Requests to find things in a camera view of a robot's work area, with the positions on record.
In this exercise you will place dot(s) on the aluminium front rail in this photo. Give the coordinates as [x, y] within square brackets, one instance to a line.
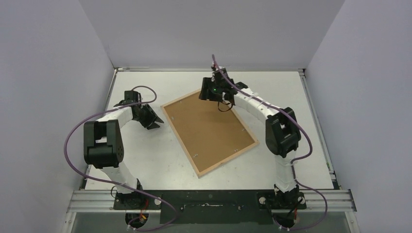
[103, 201]

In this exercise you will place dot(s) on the white wooden picture frame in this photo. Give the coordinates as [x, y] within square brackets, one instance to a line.
[199, 173]

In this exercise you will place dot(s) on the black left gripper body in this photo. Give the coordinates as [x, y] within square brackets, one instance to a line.
[138, 118]

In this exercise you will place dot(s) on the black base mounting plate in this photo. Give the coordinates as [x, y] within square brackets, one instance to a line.
[212, 206]

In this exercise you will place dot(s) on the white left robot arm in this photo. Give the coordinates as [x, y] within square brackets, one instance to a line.
[103, 145]

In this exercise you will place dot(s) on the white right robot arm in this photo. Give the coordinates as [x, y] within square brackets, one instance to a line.
[282, 136]

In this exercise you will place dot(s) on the brown cardboard backing board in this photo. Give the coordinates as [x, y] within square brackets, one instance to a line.
[209, 132]

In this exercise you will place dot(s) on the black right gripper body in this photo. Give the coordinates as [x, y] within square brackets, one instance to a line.
[206, 93]

